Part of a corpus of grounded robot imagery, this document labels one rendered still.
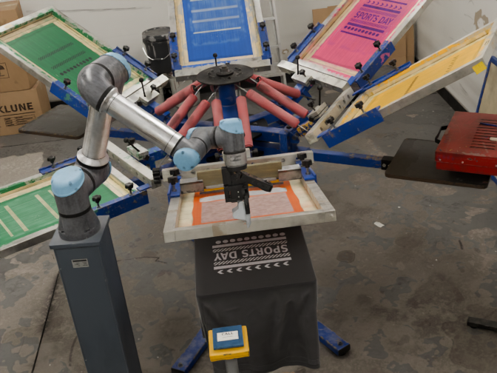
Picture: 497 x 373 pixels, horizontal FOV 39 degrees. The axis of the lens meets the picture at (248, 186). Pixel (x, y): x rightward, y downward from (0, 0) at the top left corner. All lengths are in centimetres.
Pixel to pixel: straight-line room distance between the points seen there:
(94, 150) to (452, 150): 153
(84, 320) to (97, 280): 20
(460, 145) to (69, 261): 172
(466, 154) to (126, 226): 265
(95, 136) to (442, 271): 244
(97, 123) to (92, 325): 79
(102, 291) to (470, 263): 241
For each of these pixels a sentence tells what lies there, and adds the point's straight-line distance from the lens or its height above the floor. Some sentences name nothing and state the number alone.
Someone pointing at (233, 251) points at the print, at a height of 95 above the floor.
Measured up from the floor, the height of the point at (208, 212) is 115.
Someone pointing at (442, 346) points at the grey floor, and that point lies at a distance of 375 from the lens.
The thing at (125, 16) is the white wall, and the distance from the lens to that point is 693.
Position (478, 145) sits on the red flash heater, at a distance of 319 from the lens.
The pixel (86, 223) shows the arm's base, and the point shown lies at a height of 125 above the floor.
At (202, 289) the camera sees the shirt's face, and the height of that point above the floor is 95.
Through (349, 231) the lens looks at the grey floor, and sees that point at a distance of 461.
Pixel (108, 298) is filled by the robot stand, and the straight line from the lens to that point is 267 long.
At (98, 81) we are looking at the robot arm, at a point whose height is 178.
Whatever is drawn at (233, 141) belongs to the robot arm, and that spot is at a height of 155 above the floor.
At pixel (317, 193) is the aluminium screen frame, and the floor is 121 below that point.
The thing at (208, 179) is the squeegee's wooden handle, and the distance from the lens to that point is 291.
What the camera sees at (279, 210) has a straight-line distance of 256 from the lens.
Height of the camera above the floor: 248
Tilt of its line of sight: 28 degrees down
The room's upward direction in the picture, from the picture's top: 6 degrees counter-clockwise
